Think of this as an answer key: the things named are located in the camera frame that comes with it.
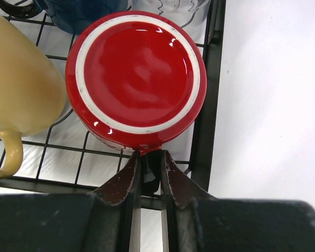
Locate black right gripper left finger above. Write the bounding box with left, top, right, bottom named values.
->
left=0, top=152, right=141, bottom=251

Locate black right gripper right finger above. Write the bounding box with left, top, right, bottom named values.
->
left=161, top=151, right=315, bottom=251

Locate black wire dish rack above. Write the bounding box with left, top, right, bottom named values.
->
left=0, top=1, right=226, bottom=193

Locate yellow mug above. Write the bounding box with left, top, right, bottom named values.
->
left=0, top=15, right=67, bottom=179

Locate red mug black handle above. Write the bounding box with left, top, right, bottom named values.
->
left=65, top=10, right=208, bottom=195

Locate dark blue mug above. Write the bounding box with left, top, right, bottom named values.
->
left=0, top=0, right=131, bottom=35

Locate clear glass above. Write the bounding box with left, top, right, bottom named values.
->
left=131, top=0, right=211, bottom=28

